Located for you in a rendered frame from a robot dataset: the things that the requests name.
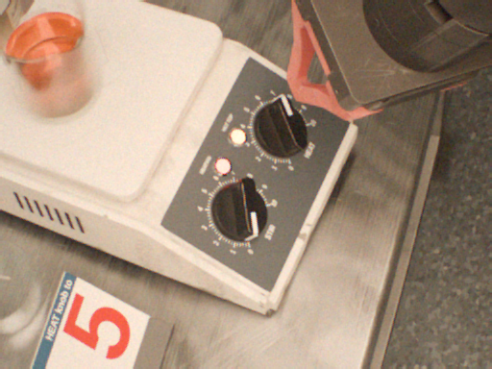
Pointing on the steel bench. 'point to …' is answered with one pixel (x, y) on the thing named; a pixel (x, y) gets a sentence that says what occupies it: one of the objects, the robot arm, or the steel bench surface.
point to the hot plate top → (119, 100)
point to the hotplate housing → (193, 130)
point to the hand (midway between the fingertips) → (328, 75)
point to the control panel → (258, 163)
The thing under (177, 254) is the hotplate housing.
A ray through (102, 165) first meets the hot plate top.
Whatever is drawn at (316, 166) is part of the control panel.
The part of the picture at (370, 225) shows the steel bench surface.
